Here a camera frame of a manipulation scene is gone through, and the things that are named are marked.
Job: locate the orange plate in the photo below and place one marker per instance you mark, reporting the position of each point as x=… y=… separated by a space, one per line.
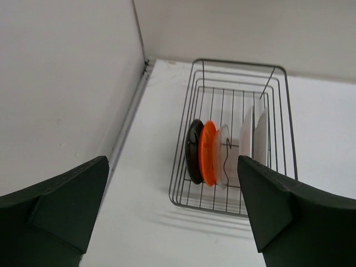
x=205 y=153

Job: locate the grey wire dish rack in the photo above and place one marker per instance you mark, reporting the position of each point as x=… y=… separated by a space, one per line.
x=223 y=91

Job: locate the white plate green rim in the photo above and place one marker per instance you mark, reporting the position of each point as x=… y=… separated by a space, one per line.
x=261 y=139

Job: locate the white plate red characters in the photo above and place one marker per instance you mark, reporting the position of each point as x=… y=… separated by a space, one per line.
x=246 y=134

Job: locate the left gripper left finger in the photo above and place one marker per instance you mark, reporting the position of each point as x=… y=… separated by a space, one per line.
x=50 y=223

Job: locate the black plate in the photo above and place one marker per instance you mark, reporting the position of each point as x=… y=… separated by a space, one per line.
x=191 y=151

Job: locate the clear glass plate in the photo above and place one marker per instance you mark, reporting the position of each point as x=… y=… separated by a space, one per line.
x=220 y=155

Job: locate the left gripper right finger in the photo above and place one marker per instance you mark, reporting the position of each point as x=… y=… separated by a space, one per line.
x=295 y=224

